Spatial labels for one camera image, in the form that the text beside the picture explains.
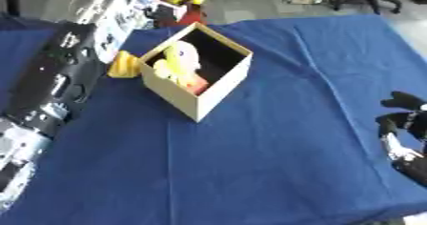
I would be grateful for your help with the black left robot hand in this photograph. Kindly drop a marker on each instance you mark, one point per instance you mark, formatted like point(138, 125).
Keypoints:
point(160, 16)

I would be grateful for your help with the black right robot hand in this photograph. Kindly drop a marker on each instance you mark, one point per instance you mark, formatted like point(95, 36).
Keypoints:
point(408, 120)

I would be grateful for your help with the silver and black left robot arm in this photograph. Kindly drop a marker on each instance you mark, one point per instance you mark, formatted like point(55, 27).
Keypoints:
point(55, 76)

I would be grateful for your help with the tan cardboard box black inside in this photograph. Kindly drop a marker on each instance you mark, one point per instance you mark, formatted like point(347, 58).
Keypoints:
point(189, 100)

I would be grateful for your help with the red bag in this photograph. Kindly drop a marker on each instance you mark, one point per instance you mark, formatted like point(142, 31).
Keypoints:
point(188, 15)

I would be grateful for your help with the yellow and white soft toy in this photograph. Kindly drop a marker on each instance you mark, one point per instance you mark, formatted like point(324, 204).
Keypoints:
point(182, 60)

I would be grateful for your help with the yellow toy block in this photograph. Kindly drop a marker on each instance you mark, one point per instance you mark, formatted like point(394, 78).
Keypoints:
point(123, 66)

